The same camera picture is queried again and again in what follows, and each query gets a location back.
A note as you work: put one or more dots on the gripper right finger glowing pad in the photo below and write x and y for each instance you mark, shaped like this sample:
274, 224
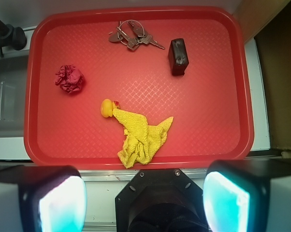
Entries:
248, 195

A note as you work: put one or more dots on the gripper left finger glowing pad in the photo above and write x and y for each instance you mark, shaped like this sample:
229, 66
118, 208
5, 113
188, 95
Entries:
42, 199

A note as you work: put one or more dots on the yellow knitted cloth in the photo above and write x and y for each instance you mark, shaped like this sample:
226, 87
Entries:
142, 140

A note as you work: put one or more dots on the crumpled red cloth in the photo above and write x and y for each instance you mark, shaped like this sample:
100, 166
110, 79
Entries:
69, 78

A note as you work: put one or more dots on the grey sink basin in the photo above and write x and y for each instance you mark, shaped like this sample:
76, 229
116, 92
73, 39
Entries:
13, 77

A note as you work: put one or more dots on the yellow rubber duck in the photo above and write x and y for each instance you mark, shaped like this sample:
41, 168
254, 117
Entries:
107, 107

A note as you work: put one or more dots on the red plastic tray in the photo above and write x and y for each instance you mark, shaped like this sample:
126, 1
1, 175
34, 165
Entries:
210, 103

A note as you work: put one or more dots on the dark brown wrapped block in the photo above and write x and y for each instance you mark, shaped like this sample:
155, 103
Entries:
178, 57

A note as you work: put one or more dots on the black faucet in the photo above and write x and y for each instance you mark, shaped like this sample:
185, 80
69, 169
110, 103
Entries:
11, 36

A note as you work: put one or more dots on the bunch of metal keys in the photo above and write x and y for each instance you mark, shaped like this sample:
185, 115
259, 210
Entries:
132, 34

